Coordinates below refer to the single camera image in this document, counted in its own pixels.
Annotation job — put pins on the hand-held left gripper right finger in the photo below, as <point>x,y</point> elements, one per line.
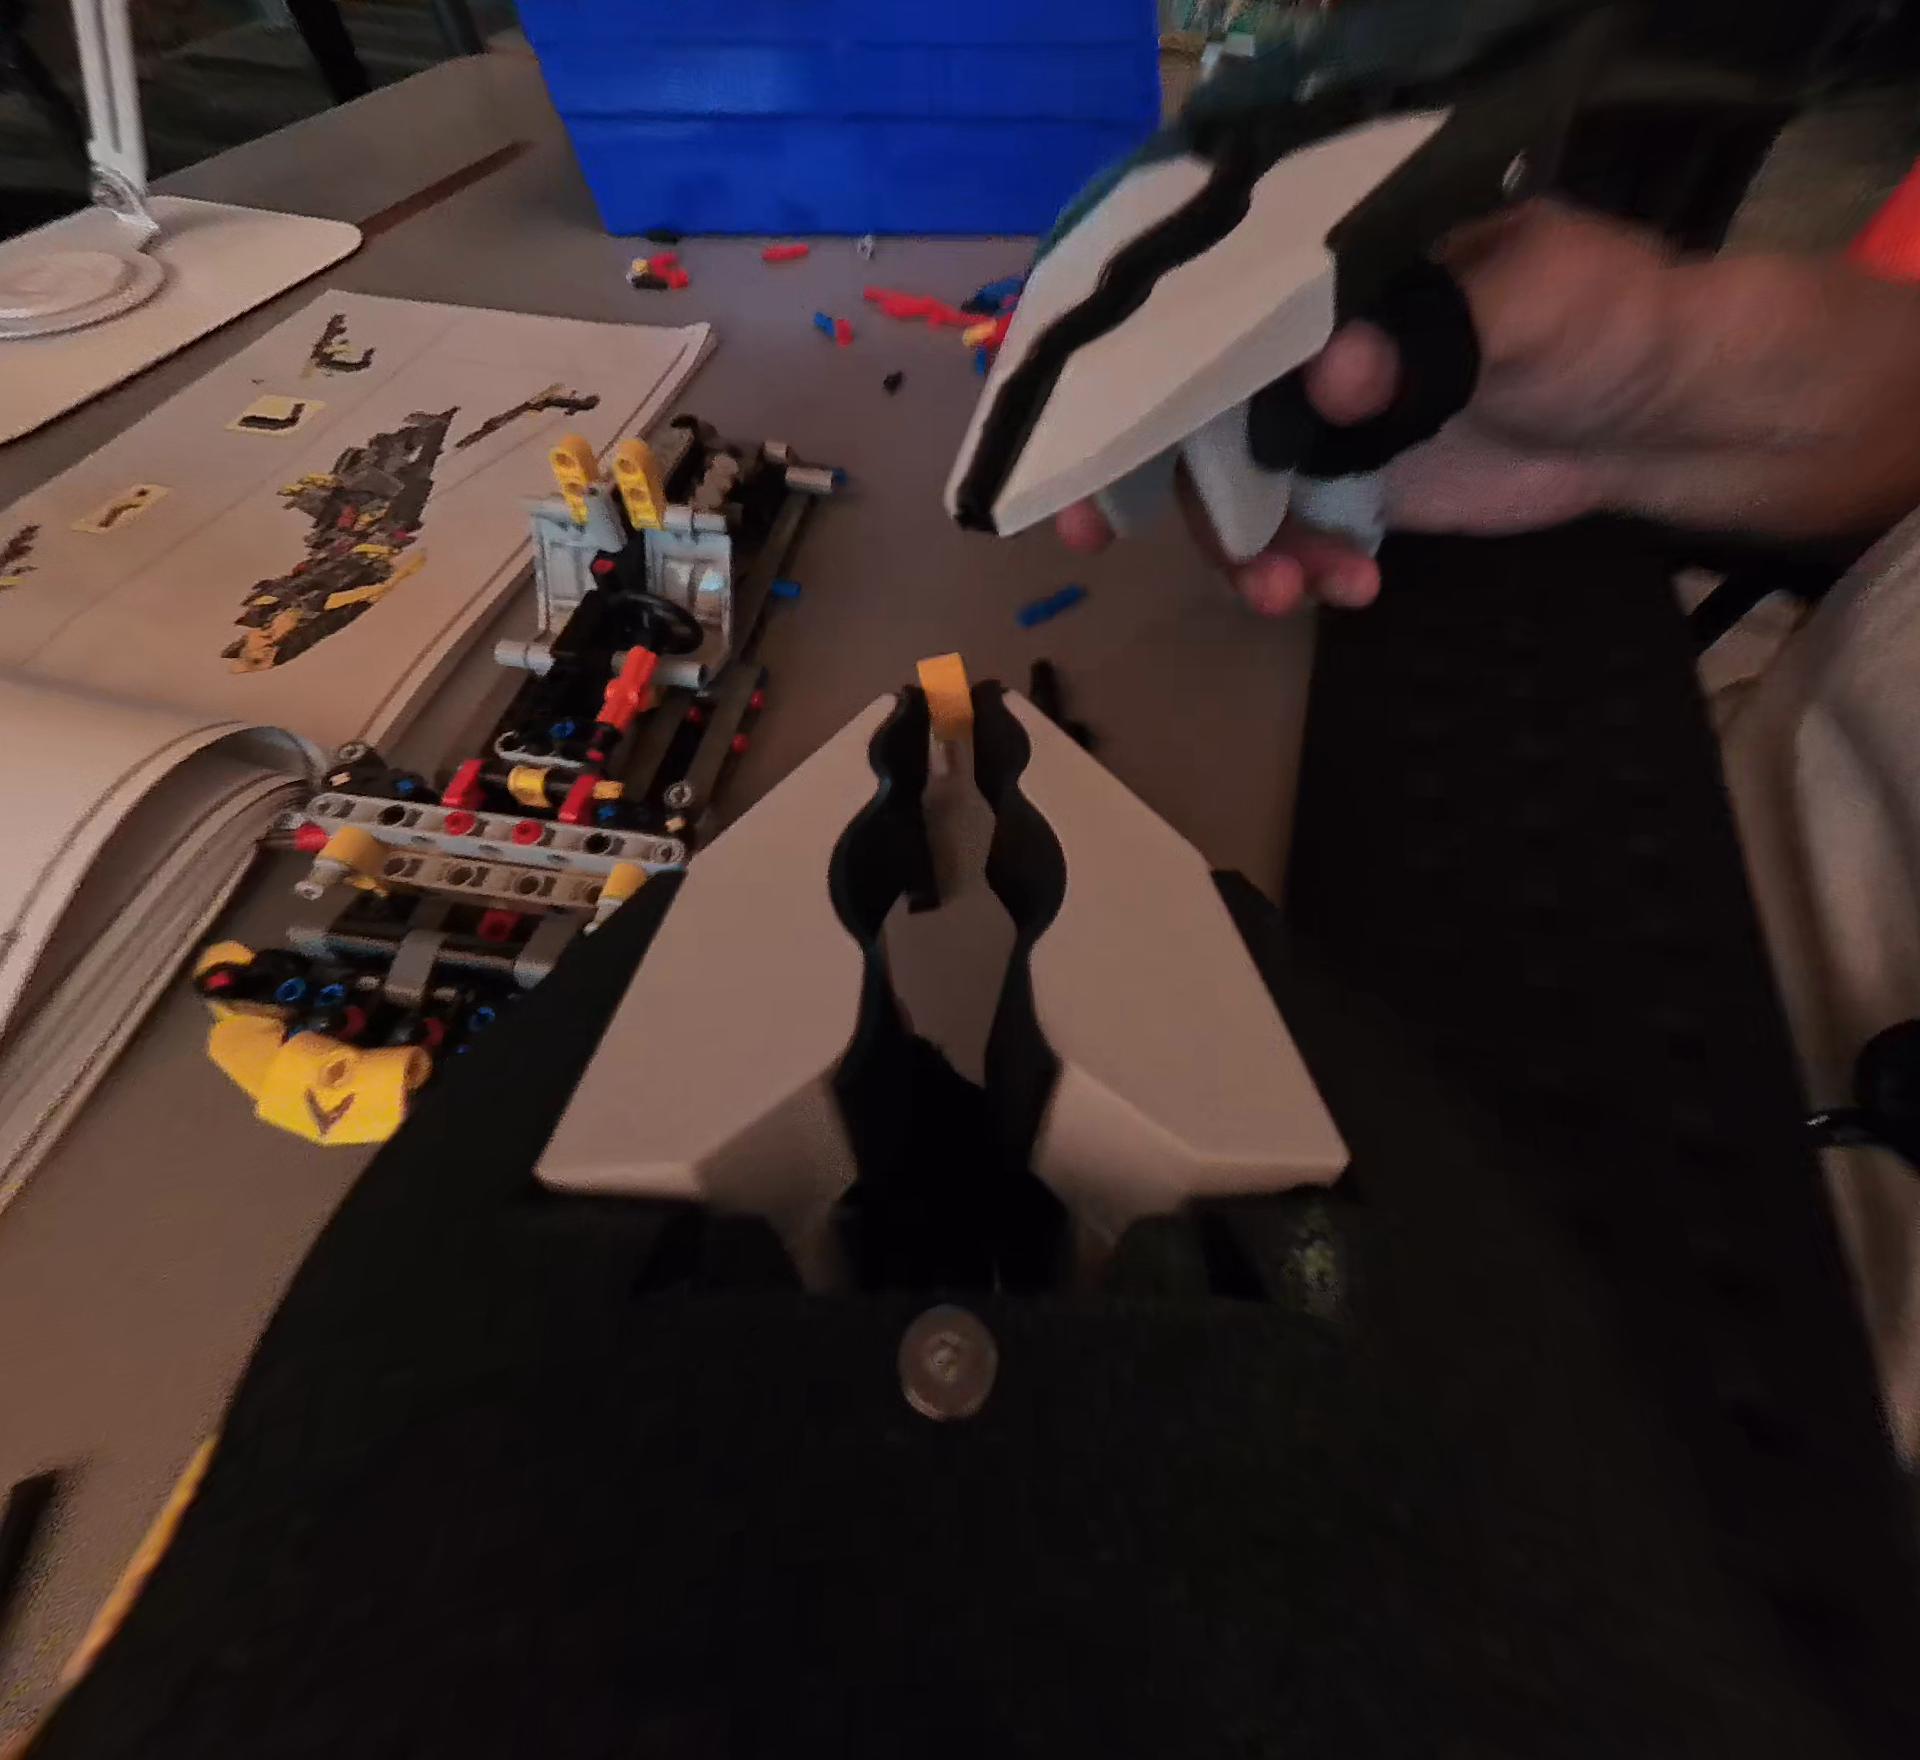
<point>1170,1024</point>

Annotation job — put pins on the pile of red blue pins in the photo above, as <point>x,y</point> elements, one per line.
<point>915,305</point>

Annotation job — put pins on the partly built toy car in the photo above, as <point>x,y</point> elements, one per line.
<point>601,680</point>

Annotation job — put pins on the single blue connector pin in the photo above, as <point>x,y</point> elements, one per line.
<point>1052,604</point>

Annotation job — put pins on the black toy connector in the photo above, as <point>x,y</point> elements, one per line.
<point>1059,702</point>

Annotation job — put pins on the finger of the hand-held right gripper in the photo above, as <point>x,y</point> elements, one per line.
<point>1124,214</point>
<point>1201,365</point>

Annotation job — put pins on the blue plastic bin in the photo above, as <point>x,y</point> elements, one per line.
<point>841,94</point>

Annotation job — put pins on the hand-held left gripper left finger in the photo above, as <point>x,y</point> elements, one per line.
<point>721,1024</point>

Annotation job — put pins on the person's right forearm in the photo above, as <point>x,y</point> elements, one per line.
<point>1800,395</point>

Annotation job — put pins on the small yellow building piece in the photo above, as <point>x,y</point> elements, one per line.
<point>944,692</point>

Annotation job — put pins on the open instruction booklet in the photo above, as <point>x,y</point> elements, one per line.
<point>194,561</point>

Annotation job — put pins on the wooden document stand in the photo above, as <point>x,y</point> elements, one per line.
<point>194,290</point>

